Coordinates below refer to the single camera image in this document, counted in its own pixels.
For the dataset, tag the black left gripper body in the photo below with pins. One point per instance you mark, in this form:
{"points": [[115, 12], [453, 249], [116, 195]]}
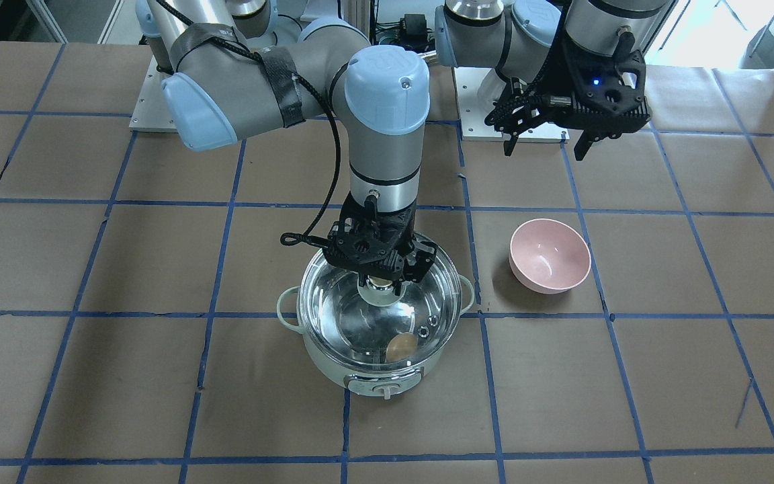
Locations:
{"points": [[572, 79]]}

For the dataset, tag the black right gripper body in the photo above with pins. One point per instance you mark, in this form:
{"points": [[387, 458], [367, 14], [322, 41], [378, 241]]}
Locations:
{"points": [[422, 259]]}

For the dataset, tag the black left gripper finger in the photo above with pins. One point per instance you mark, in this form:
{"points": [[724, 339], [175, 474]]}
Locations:
{"points": [[584, 143], [511, 139]]}

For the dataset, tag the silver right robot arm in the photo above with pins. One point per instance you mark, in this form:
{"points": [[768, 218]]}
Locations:
{"points": [[220, 91]]}

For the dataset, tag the beige egg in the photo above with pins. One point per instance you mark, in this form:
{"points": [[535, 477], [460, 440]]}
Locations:
{"points": [[401, 347]]}

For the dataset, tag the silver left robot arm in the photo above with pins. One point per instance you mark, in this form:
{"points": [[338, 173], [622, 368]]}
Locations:
{"points": [[514, 38]]}

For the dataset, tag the pink plastic bowl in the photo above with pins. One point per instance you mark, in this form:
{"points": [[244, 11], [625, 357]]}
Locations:
{"points": [[548, 257]]}

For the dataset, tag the pale green cooking pot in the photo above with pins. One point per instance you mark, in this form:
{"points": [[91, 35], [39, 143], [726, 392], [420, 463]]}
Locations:
{"points": [[346, 324]]}

